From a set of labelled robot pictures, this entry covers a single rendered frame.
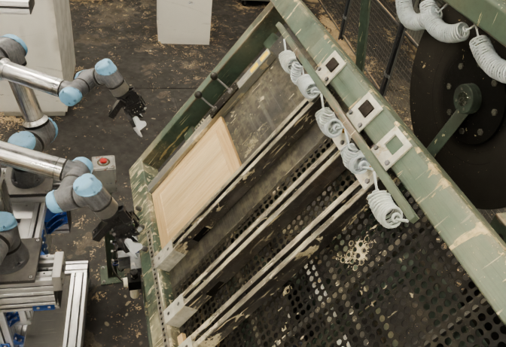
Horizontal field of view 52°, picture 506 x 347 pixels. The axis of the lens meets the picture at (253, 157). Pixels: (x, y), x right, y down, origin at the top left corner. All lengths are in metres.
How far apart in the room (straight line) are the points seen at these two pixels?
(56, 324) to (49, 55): 2.31
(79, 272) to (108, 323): 0.35
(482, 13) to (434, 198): 0.72
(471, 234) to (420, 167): 0.25
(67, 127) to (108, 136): 0.37
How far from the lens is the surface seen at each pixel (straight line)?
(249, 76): 2.43
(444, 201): 1.43
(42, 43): 4.57
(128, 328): 3.30
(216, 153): 2.39
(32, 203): 2.68
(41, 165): 1.85
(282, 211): 1.84
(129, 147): 4.51
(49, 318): 3.15
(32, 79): 2.26
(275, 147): 2.02
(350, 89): 1.82
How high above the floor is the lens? 2.74
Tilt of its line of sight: 38 degrees down
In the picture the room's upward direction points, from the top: 8 degrees clockwise
